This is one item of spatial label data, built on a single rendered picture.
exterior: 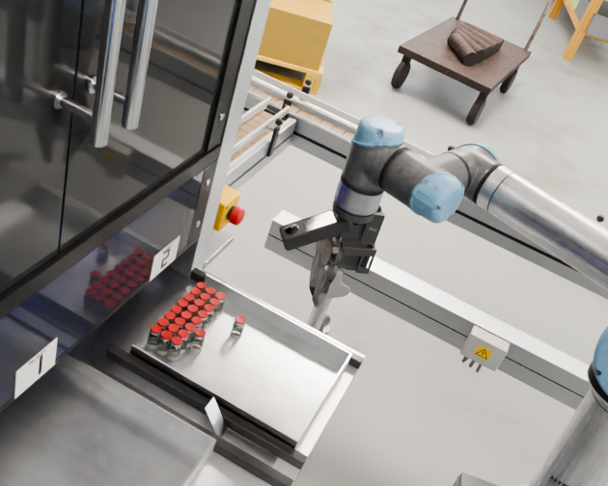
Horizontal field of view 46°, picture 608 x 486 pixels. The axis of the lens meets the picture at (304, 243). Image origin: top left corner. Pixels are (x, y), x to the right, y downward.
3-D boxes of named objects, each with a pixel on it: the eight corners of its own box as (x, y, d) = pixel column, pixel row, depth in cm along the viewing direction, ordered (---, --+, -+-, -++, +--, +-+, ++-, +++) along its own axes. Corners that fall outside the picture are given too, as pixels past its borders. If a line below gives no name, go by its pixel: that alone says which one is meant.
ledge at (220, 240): (151, 240, 160) (152, 233, 159) (181, 215, 171) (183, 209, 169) (204, 269, 158) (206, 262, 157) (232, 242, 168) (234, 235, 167)
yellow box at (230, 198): (189, 218, 154) (196, 190, 150) (207, 203, 160) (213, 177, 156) (219, 233, 153) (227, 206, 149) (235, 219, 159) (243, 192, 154)
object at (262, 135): (165, 257, 160) (178, 201, 151) (108, 227, 163) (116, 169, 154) (293, 148, 214) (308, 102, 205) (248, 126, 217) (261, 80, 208)
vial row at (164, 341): (153, 352, 133) (157, 335, 130) (205, 301, 147) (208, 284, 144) (164, 358, 132) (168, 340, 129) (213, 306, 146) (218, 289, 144)
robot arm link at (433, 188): (485, 173, 109) (429, 138, 114) (445, 189, 102) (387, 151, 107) (466, 214, 114) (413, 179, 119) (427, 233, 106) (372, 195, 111)
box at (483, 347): (458, 353, 223) (470, 334, 217) (462, 344, 227) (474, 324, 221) (494, 372, 220) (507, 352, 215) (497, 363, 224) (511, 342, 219)
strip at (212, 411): (197, 429, 122) (204, 407, 119) (206, 418, 124) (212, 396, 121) (269, 471, 120) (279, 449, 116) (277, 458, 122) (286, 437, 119)
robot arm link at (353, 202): (345, 193, 113) (335, 166, 119) (338, 216, 115) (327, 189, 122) (390, 199, 115) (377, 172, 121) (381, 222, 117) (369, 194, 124)
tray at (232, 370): (128, 358, 130) (131, 345, 128) (204, 285, 151) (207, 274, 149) (291, 454, 124) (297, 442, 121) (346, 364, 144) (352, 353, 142)
